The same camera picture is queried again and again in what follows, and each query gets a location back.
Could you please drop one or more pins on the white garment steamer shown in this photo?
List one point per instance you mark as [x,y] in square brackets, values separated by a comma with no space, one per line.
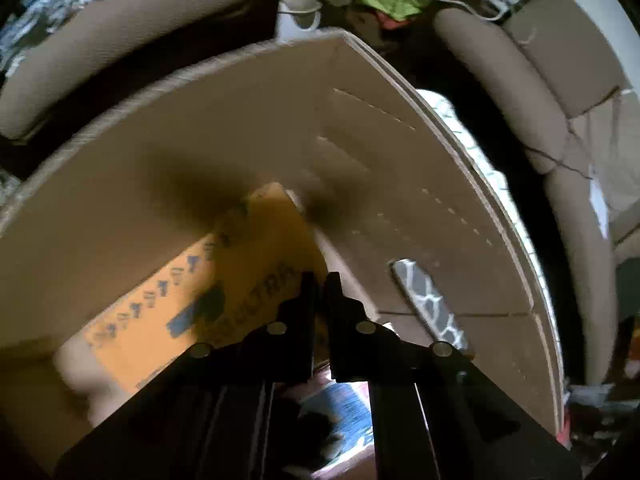
[297,17]

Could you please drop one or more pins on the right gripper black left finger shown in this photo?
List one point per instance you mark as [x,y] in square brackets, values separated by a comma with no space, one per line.
[294,357]

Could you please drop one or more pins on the brown cardboard box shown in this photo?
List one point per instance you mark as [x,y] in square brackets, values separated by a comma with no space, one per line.
[465,381]

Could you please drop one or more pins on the brown armchair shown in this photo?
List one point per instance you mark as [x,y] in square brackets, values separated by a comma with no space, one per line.
[98,35]

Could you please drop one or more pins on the colourful plastic packet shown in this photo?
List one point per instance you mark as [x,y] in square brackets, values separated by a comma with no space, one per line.
[336,422]

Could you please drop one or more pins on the brown sofa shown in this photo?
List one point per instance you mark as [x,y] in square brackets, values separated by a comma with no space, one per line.
[525,86]

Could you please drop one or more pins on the patterned table cloth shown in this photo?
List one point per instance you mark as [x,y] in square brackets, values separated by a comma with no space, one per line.
[497,181]

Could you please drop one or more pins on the orange patterned sock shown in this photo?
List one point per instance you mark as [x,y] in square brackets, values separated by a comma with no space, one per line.
[217,290]

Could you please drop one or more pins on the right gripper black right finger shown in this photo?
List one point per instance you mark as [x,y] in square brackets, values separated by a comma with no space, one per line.
[349,333]

